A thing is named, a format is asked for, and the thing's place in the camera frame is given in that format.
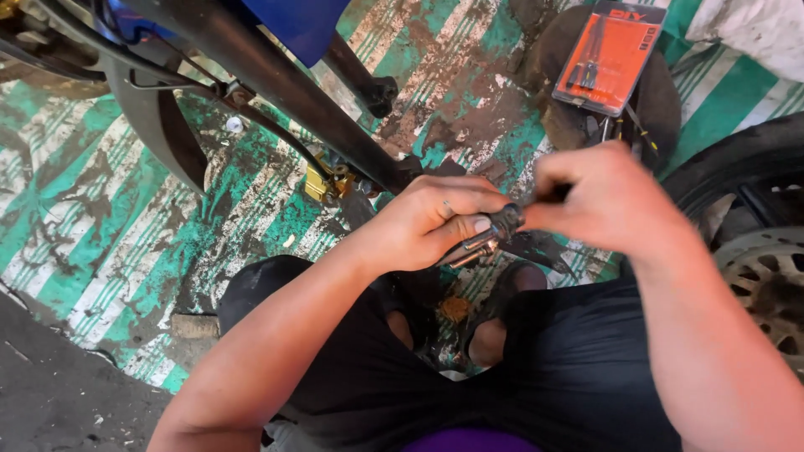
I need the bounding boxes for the small grey brick block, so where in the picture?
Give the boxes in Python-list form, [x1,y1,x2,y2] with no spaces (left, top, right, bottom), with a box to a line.
[171,313,221,340]

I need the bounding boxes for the black fork tube with clamp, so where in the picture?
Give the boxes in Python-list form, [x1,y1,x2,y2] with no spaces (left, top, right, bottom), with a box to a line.
[322,31,400,120]

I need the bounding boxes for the orange tool blister pack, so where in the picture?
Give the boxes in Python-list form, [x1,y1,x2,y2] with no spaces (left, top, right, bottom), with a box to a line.
[551,0,668,118]

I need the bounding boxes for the black brake cable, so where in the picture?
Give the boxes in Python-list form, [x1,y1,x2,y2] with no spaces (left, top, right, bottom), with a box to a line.
[0,0,330,183]

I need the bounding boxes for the person's left hand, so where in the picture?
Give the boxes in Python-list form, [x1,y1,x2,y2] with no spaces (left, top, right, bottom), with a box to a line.
[361,175,513,275]

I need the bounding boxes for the yellow black hand tools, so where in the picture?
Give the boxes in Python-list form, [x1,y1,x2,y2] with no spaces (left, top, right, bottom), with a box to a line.
[600,103,659,158]

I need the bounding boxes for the green white striped tarp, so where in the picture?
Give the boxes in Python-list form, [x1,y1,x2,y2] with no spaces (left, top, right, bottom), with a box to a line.
[0,0,804,395]

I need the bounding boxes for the black motorcycle front fender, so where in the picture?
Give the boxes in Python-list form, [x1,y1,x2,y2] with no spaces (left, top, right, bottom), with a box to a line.
[100,55,209,195]

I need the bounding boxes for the person's purple shirt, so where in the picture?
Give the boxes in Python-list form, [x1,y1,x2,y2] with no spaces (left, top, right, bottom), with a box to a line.
[402,428,544,452]

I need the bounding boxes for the motorcycle wheel with brake disc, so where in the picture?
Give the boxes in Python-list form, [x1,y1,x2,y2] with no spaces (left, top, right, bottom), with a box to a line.
[661,113,804,384]

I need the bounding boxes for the black motorcycle fork tube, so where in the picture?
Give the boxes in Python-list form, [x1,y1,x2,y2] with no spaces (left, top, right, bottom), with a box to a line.
[122,0,423,194]

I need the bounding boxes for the person's black shorts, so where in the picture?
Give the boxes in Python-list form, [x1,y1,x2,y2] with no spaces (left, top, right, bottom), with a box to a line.
[216,254,682,452]

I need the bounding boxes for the person's right hand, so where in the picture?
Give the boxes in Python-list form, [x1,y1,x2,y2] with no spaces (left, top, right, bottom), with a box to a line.
[523,141,693,259]

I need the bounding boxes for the orange crumpled scrap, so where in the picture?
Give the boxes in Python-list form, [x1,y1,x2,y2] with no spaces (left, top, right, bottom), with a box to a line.
[438,296,471,324]

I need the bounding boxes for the white cloth sack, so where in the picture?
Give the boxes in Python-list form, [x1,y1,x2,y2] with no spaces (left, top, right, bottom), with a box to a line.
[685,0,804,84]

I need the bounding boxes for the black sandal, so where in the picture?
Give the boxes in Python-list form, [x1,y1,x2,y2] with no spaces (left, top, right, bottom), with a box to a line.
[461,260,549,371]

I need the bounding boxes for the round dark stool seat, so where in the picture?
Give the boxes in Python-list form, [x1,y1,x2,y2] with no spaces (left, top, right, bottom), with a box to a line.
[524,5,682,172]

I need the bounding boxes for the bundle of metal bolts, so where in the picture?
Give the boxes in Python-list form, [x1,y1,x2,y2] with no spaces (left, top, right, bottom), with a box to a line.
[436,202,527,270]

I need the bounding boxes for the blue motorcycle fairing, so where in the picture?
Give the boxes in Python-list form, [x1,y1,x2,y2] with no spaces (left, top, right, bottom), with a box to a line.
[103,0,353,69]

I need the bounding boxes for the gold brake caliper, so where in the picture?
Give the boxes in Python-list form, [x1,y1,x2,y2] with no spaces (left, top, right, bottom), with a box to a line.
[304,149,358,207]

